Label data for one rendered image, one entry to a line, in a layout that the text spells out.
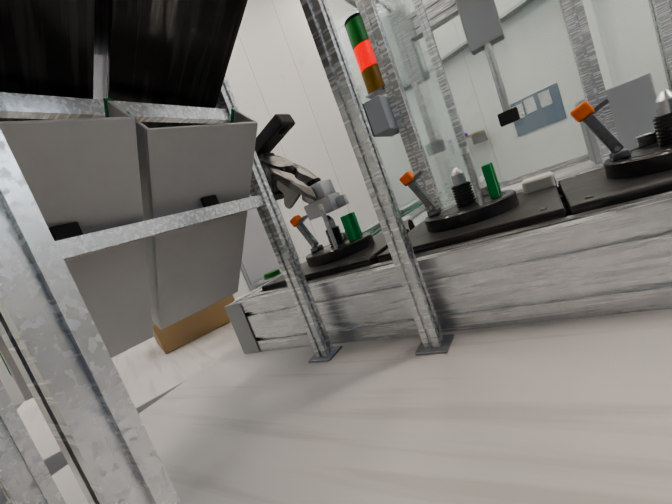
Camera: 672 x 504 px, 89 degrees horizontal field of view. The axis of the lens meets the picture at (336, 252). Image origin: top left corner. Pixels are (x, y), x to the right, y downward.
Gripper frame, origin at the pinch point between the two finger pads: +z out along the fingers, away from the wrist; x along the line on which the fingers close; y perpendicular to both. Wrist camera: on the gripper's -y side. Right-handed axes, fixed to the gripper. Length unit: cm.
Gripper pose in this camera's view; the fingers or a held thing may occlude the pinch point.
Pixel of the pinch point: (319, 190)
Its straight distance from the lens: 67.7
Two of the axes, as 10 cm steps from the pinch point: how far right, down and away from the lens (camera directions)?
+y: -3.5, 8.0, 4.8
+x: -4.8, 2.9, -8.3
